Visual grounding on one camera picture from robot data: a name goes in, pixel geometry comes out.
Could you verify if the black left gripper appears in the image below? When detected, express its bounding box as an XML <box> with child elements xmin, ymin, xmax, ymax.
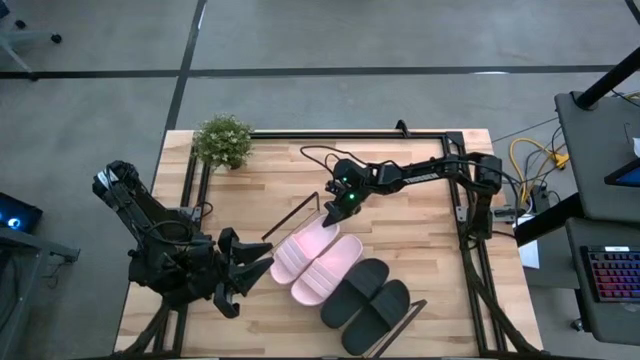
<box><xmin>209</xmin><ymin>227</ymin><xmax>276</xmax><ymax>320</ymax></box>

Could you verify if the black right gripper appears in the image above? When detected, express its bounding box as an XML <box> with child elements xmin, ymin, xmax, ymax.
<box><xmin>322</xmin><ymin>186</ymin><xmax>365</xmax><ymax>230</ymax></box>

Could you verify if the pink slide sandal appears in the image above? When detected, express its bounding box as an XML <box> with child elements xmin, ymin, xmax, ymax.
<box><xmin>269</xmin><ymin>214</ymin><xmax>341</xmax><ymax>286</ymax></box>
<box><xmin>290</xmin><ymin>233</ymin><xmax>365</xmax><ymax>307</ymax></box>

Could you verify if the black slide sandal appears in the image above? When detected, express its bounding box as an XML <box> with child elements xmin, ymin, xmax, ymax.
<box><xmin>319</xmin><ymin>257</ymin><xmax>391</xmax><ymax>330</ymax></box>
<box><xmin>340</xmin><ymin>278</ymin><xmax>412</xmax><ymax>357</ymax></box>

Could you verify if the green potted plant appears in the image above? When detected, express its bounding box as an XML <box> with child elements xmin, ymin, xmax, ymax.
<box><xmin>191</xmin><ymin>113</ymin><xmax>255</xmax><ymax>171</ymax></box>

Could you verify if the white paper sheet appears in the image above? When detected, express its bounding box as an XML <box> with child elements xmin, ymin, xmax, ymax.
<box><xmin>517</xmin><ymin>239</ymin><xmax>542</xmax><ymax>270</ymax></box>

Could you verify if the black diagonal bar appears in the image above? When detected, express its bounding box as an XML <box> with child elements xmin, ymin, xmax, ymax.
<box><xmin>513</xmin><ymin>192</ymin><xmax>585</xmax><ymax>249</ymax></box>

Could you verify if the grey metal side table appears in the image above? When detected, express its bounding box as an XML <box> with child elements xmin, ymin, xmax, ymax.
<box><xmin>0</xmin><ymin>227</ymin><xmax>81</xmax><ymax>360</ymax></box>

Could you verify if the black computer with blue light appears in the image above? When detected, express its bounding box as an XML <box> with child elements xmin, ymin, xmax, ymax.
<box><xmin>0</xmin><ymin>192</ymin><xmax>44</xmax><ymax>235</ymax></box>

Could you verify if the grey desk with keyboard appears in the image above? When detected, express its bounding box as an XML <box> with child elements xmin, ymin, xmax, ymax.
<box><xmin>564</xmin><ymin>217</ymin><xmax>640</xmax><ymax>346</ymax></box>

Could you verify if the backlit black keyboard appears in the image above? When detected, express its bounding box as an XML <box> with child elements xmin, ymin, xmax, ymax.
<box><xmin>579</xmin><ymin>245</ymin><xmax>640</xmax><ymax>304</ymax></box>

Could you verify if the tablet with blue screen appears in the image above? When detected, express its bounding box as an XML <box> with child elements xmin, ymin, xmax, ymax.
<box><xmin>603</xmin><ymin>158</ymin><xmax>640</xmax><ymax>188</ymax></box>

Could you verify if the black round pole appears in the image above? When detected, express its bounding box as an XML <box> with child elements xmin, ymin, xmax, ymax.
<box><xmin>573</xmin><ymin>47</ymin><xmax>640</xmax><ymax>110</ymax></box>

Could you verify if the grey office chair base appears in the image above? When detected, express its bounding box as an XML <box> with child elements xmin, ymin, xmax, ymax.
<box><xmin>0</xmin><ymin>0</ymin><xmax>64</xmax><ymax>82</ymax></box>

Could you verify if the black aluminium table frame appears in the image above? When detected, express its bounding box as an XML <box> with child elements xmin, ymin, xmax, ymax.
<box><xmin>117</xmin><ymin>130</ymin><xmax>544</xmax><ymax>360</ymax></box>

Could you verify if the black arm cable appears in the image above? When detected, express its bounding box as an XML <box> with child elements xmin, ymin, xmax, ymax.
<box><xmin>299</xmin><ymin>118</ymin><xmax>412</xmax><ymax>174</ymax></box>

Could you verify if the wooden shelf with black frame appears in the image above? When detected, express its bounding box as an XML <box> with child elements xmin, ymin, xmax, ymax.
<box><xmin>260</xmin><ymin>191</ymin><xmax>429</xmax><ymax>359</ymax></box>

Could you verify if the yellow cable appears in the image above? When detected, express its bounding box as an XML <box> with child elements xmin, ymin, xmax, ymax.
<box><xmin>508</xmin><ymin>137</ymin><xmax>571</xmax><ymax>204</ymax></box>

